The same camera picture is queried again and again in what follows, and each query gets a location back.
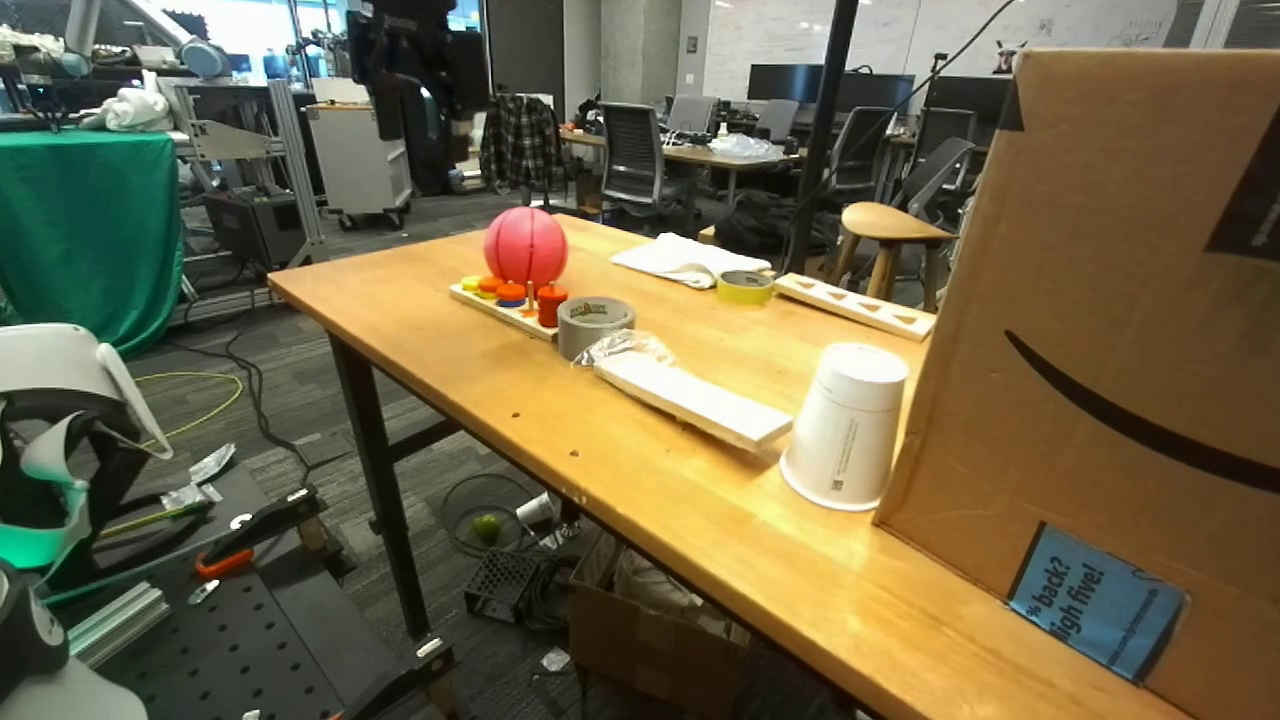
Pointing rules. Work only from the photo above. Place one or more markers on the round wooden stool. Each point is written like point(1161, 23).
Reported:
point(887, 224)

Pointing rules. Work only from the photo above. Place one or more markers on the round office table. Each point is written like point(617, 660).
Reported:
point(724, 154)

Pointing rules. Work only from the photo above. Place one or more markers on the red stacking cylinder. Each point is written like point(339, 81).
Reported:
point(551, 306)

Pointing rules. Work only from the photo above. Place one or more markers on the plaid shirt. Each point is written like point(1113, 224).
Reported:
point(523, 142)

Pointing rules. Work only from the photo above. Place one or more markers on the white VR headset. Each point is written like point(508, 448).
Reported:
point(64, 384)

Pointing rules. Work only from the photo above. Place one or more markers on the black office chair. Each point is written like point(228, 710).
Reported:
point(936, 161)
point(859, 146)

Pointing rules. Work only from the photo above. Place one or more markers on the aluminium extrusion bar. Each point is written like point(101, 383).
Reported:
point(112, 627)

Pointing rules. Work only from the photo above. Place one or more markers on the yellow-green tape roll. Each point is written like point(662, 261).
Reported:
point(747, 286)

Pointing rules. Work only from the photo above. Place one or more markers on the white foam board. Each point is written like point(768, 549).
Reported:
point(695, 396)

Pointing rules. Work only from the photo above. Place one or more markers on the white paper cup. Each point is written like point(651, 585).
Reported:
point(845, 425)

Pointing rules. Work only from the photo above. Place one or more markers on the black table frame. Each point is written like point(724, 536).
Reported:
point(382, 495)

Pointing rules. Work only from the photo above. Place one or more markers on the small cardboard box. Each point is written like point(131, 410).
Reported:
point(654, 648)

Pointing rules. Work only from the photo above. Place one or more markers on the grey office chair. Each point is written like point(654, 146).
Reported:
point(630, 154)

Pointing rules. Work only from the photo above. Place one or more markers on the green table cloth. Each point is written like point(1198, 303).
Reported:
point(87, 235)

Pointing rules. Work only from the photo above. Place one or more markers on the blue sticker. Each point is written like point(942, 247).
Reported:
point(1099, 603)

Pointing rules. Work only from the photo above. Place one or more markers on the black vertical pole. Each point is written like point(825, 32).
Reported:
point(822, 121)

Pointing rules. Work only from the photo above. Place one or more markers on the grey duct tape roll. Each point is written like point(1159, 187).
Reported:
point(593, 325)

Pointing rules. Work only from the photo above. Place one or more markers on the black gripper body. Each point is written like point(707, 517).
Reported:
point(401, 66)

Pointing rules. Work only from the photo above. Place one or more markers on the green ball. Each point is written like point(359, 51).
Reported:
point(484, 531)

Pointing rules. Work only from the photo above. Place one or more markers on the folded white towel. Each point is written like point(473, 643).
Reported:
point(687, 258)

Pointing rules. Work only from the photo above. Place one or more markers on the black perforated breadboard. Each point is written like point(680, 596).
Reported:
point(255, 644)

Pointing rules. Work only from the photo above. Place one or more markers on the large cardboard shipping box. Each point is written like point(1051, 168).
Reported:
point(1104, 293)

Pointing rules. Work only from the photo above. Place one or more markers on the white wheeled cart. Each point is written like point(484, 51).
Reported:
point(361, 161)

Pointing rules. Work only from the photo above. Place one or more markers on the pink mini basketball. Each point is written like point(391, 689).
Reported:
point(525, 247)

